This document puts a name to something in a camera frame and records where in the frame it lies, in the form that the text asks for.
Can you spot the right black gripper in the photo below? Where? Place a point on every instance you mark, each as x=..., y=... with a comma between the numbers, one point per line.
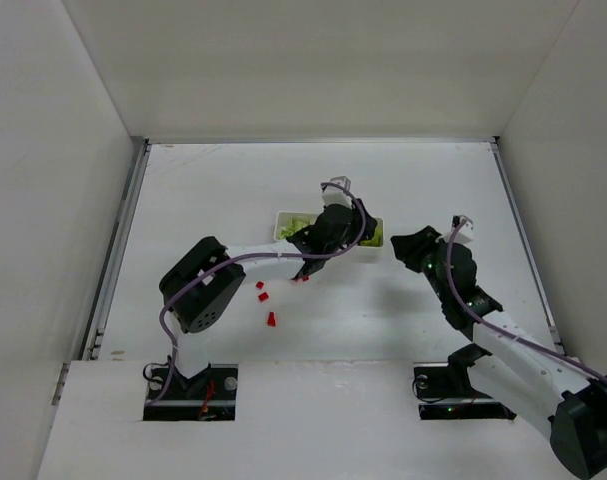
x=418, y=245

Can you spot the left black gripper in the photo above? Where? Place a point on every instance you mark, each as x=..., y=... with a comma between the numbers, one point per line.
x=308, y=240

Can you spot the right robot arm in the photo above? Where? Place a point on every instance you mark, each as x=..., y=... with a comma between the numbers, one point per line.
x=561, y=397

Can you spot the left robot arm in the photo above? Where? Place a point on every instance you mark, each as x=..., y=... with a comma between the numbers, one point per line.
x=199, y=288

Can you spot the white divided container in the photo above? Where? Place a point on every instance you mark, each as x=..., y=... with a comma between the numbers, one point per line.
x=368, y=251

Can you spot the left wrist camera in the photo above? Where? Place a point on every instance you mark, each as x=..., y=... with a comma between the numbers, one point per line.
x=336, y=191

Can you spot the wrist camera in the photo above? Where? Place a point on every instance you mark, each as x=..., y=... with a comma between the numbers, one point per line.
x=336, y=191
x=462, y=231

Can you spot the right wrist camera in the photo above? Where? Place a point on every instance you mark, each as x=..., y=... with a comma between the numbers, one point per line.
x=462, y=231

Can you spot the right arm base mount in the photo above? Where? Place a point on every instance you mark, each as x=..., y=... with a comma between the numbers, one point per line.
x=444, y=391

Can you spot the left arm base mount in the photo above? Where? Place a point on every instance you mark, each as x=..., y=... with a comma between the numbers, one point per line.
x=208, y=397

